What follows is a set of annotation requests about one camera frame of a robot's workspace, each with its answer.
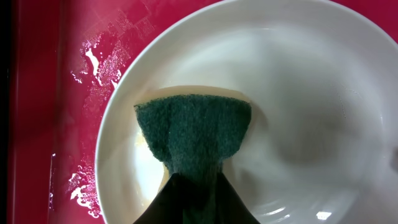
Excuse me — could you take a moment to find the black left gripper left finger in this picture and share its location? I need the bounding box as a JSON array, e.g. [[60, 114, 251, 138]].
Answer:
[[134, 174, 199, 224]]

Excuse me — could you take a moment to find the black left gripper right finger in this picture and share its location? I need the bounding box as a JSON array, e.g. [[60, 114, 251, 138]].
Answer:
[[198, 173, 259, 224]]

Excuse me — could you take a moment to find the green yellow sponge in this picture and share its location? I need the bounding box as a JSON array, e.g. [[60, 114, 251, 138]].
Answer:
[[134, 86, 252, 187]]

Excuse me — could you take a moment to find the white plate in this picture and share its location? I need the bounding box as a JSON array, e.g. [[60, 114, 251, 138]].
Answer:
[[95, 0, 397, 223]]

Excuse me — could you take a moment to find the red serving tray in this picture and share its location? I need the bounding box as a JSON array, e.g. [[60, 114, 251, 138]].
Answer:
[[6, 0, 398, 224]]

